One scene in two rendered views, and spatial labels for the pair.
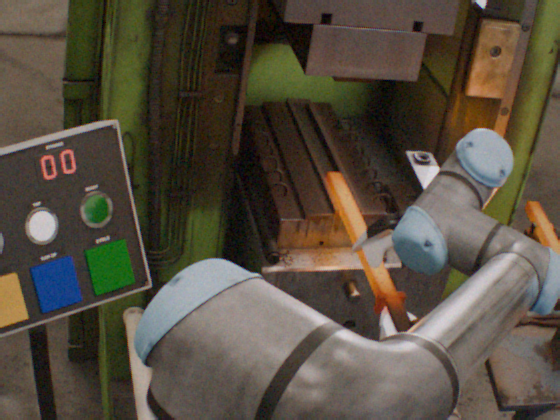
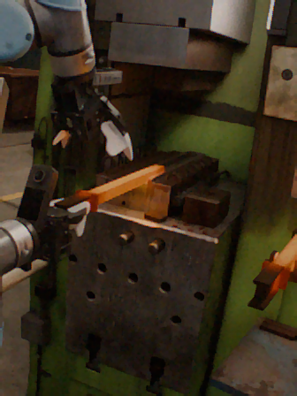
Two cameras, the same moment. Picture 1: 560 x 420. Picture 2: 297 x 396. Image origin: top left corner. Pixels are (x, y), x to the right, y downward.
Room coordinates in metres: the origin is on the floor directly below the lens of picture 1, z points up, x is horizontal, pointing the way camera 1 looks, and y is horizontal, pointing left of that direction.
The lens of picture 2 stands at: (0.41, -0.86, 1.30)
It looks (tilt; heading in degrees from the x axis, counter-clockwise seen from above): 17 degrees down; 39
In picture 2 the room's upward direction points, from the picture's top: 7 degrees clockwise
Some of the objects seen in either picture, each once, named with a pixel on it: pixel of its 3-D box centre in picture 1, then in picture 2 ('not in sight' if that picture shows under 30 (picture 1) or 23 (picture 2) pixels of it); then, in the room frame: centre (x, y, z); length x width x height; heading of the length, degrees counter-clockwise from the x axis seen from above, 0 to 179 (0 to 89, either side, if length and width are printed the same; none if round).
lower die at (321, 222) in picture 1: (306, 165); (163, 175); (1.47, -0.04, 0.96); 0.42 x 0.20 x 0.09; 17
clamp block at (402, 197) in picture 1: (409, 212); (207, 205); (1.38, -0.25, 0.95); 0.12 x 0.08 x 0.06; 17
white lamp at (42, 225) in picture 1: (41, 226); not in sight; (0.96, 0.36, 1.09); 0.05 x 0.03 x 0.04; 107
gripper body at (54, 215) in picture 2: not in sight; (38, 235); (0.88, -0.25, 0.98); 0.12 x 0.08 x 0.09; 17
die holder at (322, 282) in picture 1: (311, 263); (171, 265); (1.49, -0.09, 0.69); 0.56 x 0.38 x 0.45; 17
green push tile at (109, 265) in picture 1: (108, 267); not in sight; (1.00, 0.25, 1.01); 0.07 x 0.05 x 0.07; 132
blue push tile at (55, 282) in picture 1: (55, 284); not in sight; (0.93, 0.33, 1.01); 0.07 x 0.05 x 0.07; 132
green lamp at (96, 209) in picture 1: (96, 209); not in sight; (1.03, 0.28, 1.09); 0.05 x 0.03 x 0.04; 107
